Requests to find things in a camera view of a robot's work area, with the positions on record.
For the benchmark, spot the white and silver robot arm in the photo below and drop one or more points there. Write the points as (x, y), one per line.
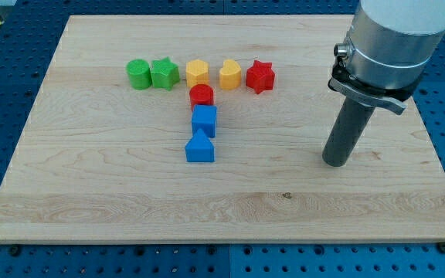
(382, 57)

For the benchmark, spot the yellow heart block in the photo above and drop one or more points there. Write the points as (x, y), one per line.
(230, 75)

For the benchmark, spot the blue triangle block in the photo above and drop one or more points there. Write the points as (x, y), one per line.
(200, 148)

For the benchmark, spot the blue cube block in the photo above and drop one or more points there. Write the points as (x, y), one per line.
(204, 117)

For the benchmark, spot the red cylinder block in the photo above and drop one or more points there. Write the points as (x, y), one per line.
(201, 94)

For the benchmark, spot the yellow hexagon block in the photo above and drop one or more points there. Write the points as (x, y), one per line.
(197, 72)

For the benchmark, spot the red star block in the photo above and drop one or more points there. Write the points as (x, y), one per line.
(260, 76)

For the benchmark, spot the wooden board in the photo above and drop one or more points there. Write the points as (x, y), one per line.
(99, 162)

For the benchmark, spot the green star block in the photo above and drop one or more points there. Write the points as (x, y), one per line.
(164, 73)

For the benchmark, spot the green cylinder block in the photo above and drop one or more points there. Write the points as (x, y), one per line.
(139, 75)

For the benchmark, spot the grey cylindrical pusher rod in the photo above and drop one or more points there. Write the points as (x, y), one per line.
(348, 128)

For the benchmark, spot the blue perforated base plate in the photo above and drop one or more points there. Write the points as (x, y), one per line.
(28, 39)

